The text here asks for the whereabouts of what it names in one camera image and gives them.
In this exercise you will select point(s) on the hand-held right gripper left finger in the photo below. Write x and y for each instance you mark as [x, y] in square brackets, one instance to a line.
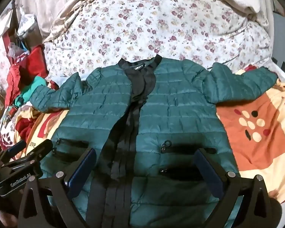
[82, 171]

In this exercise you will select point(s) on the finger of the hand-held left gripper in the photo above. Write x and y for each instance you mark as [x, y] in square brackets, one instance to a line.
[16, 147]
[41, 148]

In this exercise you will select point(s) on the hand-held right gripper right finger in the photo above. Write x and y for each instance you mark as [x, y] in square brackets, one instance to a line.
[209, 171]

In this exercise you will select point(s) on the green quilted puffer jacket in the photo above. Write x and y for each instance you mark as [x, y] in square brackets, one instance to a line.
[180, 104]

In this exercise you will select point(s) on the teal green cloth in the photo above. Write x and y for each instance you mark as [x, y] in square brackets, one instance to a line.
[35, 83]

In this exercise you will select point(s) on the red cloth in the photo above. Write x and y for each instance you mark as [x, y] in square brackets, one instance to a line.
[35, 61]

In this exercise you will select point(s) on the clear plastic bag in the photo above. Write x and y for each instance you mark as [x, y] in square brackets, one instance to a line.
[14, 49]

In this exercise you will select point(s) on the grey metal container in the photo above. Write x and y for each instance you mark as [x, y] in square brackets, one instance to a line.
[32, 36]

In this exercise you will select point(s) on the white plastic bag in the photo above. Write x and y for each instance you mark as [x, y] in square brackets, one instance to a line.
[26, 20]

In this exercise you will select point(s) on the floral print quilt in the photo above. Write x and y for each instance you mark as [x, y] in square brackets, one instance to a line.
[144, 23]

